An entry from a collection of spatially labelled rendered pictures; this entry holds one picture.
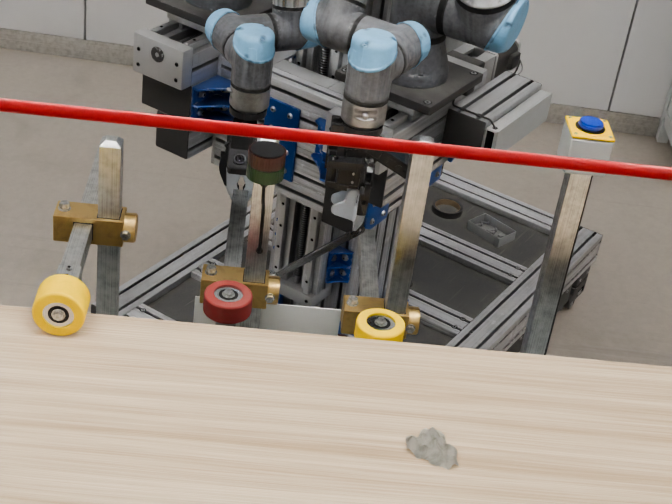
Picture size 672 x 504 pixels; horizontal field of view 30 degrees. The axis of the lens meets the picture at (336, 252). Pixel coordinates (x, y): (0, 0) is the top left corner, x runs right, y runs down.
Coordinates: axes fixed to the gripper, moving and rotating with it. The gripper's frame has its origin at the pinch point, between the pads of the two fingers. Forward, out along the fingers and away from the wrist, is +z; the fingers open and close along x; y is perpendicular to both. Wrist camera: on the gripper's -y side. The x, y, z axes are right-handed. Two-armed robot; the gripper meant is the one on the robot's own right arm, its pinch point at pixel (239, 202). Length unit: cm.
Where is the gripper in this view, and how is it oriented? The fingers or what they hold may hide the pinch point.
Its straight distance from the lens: 245.6
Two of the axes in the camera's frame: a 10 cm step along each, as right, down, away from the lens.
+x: -9.9, -1.0, -0.7
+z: -1.2, 8.3, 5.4
